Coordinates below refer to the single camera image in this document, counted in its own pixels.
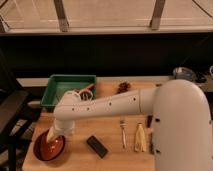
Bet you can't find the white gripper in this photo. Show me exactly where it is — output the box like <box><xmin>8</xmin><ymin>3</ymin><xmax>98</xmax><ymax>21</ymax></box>
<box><xmin>46</xmin><ymin>120</ymin><xmax>75</xmax><ymax>143</ymax></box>

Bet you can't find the orange bowl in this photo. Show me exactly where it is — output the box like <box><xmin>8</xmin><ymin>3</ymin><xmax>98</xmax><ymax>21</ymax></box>
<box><xmin>34</xmin><ymin>130</ymin><xmax>66</xmax><ymax>162</ymax></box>

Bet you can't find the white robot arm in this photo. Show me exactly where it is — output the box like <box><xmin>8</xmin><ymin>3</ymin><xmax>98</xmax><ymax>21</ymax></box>
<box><xmin>47</xmin><ymin>79</ymin><xmax>213</xmax><ymax>171</ymax></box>

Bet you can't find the green plastic tray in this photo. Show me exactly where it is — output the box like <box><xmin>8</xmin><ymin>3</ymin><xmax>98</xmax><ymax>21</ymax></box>
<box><xmin>41</xmin><ymin>74</ymin><xmax>96</xmax><ymax>112</ymax></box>

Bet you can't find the dark chair at left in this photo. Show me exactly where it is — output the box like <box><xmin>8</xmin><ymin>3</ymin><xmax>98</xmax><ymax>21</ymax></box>
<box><xmin>0</xmin><ymin>50</ymin><xmax>41</xmax><ymax>171</ymax></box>

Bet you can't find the black rectangular remote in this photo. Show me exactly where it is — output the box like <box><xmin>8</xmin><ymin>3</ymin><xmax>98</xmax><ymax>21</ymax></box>
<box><xmin>86</xmin><ymin>136</ymin><xmax>108</xmax><ymax>158</ymax></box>

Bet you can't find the orange carrot toy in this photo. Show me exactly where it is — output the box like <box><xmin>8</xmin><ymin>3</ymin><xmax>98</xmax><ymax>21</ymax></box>
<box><xmin>73</xmin><ymin>84</ymin><xmax>94</xmax><ymax>93</ymax></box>

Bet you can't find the silver fork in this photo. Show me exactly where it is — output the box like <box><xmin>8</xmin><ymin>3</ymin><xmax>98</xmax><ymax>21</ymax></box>
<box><xmin>120</xmin><ymin>119</ymin><xmax>127</xmax><ymax>149</ymax></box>

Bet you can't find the dark red grape bunch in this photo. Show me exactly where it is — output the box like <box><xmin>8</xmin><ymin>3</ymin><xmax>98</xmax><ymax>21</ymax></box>
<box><xmin>117</xmin><ymin>82</ymin><xmax>131</xmax><ymax>94</ymax></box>

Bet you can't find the cream corn husk toy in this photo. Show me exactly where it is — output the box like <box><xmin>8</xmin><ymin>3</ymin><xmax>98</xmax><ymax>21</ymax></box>
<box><xmin>134</xmin><ymin>123</ymin><xmax>147</xmax><ymax>152</ymax></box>

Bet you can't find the grey bowl in background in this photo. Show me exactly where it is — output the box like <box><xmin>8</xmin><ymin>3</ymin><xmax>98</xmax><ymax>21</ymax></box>
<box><xmin>173</xmin><ymin>67</ymin><xmax>196</xmax><ymax>82</ymax></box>

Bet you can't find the black handled knife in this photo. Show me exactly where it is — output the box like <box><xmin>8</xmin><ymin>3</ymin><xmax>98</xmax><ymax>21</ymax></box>
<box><xmin>147</xmin><ymin>115</ymin><xmax>153</xmax><ymax>128</ymax></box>

